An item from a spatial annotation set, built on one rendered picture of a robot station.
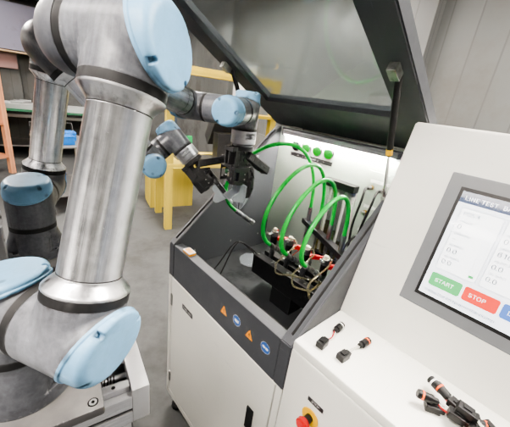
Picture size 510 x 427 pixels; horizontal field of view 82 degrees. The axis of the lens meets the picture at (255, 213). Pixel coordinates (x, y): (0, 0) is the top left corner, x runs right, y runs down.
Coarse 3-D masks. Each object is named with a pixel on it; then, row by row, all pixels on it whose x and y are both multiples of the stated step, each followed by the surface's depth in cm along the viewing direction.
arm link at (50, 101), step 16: (32, 64) 81; (48, 80) 84; (48, 96) 85; (64, 96) 88; (32, 112) 87; (48, 112) 86; (64, 112) 90; (32, 128) 88; (48, 128) 88; (64, 128) 93; (32, 144) 89; (48, 144) 90; (32, 160) 90; (48, 160) 91; (48, 176) 92; (64, 176) 98
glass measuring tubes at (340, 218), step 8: (328, 184) 121; (336, 184) 118; (344, 184) 116; (352, 184) 116; (328, 192) 123; (344, 192) 118; (352, 192) 114; (328, 200) 126; (352, 200) 117; (336, 208) 121; (344, 208) 118; (352, 208) 118; (328, 216) 124; (336, 216) 121; (344, 216) 119; (328, 224) 126; (336, 224) 123; (344, 224) 120; (336, 232) 125; (336, 240) 123; (320, 248) 130
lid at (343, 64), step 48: (192, 0) 88; (240, 0) 77; (288, 0) 68; (336, 0) 62; (384, 0) 54; (240, 48) 100; (288, 48) 86; (336, 48) 76; (384, 48) 65; (288, 96) 115; (336, 96) 97; (384, 96) 84; (384, 144) 108
